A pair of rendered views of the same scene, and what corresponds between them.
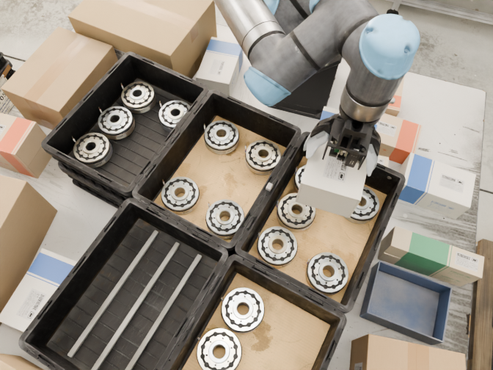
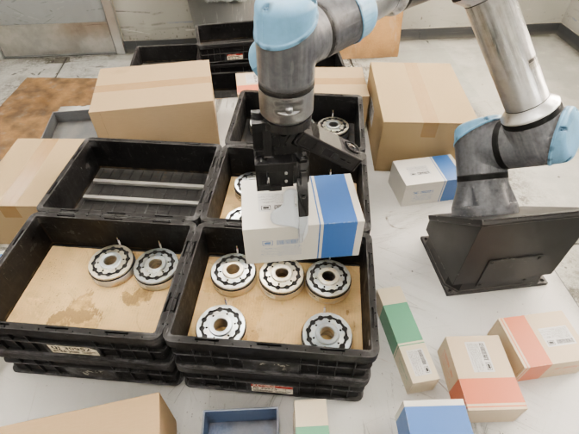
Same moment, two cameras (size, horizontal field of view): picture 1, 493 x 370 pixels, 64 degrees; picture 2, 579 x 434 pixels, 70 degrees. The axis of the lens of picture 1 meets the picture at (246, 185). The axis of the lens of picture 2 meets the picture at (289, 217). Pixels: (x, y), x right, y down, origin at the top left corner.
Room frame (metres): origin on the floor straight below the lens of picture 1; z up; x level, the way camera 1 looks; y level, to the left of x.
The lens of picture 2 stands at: (0.22, -0.66, 1.64)
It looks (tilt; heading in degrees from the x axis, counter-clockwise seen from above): 46 degrees down; 67
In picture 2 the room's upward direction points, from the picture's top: straight up
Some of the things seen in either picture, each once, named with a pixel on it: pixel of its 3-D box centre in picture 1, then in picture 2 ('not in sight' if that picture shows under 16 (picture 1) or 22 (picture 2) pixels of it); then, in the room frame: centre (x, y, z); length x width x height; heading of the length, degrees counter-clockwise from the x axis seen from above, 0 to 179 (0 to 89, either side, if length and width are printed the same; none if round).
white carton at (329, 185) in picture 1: (336, 161); (299, 217); (0.43, -0.19, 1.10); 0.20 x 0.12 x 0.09; 163
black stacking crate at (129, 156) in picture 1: (133, 128); (297, 134); (0.66, 0.34, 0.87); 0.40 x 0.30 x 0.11; 153
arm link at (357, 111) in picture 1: (367, 98); (286, 101); (0.41, -0.19, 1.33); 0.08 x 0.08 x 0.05
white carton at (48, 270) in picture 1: (47, 294); not in sight; (0.20, 0.53, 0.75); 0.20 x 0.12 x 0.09; 161
